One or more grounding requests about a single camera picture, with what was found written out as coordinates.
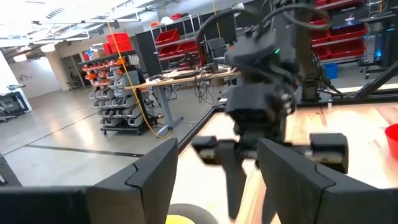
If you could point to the black equipment stand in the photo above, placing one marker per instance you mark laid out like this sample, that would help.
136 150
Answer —
388 46

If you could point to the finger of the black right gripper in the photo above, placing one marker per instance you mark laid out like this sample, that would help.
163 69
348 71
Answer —
234 180
269 214

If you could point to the black office chair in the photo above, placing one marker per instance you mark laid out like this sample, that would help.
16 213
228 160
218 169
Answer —
217 48

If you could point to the black diagonal frame brace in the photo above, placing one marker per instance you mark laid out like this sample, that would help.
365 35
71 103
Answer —
377 79

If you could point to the red plastic bowl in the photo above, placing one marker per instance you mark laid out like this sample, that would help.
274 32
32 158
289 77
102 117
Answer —
392 140

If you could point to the round ceiling lamp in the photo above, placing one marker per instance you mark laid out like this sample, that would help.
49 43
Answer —
47 48
20 58

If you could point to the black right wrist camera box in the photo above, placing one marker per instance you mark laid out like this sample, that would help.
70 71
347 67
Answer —
255 102

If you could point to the stack of red bins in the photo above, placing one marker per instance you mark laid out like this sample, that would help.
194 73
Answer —
118 42

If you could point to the storage bin cart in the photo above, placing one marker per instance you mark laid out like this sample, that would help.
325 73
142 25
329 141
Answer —
121 102

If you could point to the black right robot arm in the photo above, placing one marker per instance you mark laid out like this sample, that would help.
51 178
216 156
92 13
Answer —
261 54

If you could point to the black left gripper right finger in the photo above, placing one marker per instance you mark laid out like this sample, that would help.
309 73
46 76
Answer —
304 193

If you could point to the dark grey bowl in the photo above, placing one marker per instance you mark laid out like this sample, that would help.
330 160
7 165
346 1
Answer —
200 211

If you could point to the white hard hat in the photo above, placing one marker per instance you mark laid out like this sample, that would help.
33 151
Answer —
166 20

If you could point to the wooden desk with grey legs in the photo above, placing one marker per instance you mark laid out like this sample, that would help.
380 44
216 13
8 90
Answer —
186 79

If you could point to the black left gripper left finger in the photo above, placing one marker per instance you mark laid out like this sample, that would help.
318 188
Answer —
124 199

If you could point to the blue plastic bin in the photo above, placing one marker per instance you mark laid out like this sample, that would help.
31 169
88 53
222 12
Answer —
331 71

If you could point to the yellow bowl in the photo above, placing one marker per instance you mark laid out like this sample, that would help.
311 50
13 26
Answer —
180 220

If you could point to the grey equipment cart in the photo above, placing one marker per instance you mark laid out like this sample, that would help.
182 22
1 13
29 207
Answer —
14 104

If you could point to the metal rack with red bins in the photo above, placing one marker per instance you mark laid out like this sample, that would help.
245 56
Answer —
345 49
168 37

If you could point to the black cabinet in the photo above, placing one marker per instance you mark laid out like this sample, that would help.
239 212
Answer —
146 53

